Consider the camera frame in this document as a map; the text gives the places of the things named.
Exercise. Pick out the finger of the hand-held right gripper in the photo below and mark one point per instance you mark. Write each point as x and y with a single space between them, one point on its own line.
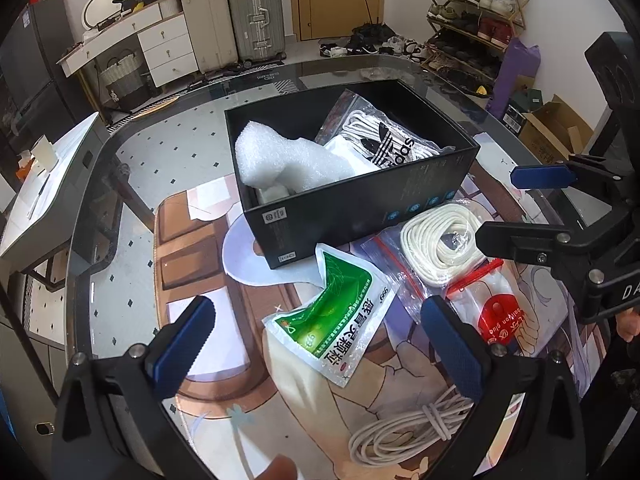
542 176
530 247

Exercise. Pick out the dark grey refrigerator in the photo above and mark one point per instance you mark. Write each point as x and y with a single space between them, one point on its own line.
35 60

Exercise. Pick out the black umbrella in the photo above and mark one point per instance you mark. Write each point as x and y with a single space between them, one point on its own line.
367 30

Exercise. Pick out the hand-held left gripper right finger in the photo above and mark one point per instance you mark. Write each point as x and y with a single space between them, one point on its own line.
455 355

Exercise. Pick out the purple rolled mat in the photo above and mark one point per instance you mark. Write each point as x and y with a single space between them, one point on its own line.
517 70

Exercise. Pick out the silver suitcase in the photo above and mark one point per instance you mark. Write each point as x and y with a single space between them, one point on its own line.
255 15

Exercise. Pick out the small orange object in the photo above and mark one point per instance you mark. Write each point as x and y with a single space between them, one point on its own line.
25 167

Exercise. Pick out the white foam wrap piece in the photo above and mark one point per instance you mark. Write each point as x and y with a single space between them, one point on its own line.
280 160

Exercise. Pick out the scattered pile of shoes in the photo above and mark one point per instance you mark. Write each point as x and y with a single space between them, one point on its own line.
405 47

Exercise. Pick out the person's right hand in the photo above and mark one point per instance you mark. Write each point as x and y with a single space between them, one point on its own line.
629 322

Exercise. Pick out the clear bag with red glue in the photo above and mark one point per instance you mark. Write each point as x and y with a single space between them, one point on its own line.
500 320

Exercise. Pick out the white diamond-dotted rug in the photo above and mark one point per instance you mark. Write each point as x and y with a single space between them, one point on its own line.
175 160

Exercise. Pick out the black cardboard box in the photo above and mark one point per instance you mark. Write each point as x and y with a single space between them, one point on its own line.
325 230

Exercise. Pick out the white dresser with drawers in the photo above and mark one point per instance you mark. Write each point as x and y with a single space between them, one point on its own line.
167 45

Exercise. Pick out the wicker laundry basket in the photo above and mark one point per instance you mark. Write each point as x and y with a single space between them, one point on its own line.
122 77

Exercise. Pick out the wooden shoe rack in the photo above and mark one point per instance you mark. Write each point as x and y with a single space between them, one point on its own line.
521 10

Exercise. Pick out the beige suitcase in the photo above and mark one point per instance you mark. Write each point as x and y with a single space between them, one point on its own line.
210 25

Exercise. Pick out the cartoon printed table mat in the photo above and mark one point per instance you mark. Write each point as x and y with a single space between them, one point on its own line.
210 240

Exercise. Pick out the white coffee table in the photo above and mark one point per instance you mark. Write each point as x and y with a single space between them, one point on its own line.
55 195

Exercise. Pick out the green medicine packet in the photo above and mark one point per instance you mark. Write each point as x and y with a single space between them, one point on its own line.
325 320

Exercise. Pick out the dark green carton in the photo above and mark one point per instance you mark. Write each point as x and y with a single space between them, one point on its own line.
535 99

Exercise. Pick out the open brown cardboard box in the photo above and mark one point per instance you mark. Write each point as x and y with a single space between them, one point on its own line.
540 140

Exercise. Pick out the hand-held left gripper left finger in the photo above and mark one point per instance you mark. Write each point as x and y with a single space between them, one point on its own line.
185 345

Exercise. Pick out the bag of white shoelaces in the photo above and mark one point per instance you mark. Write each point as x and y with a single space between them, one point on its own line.
380 135

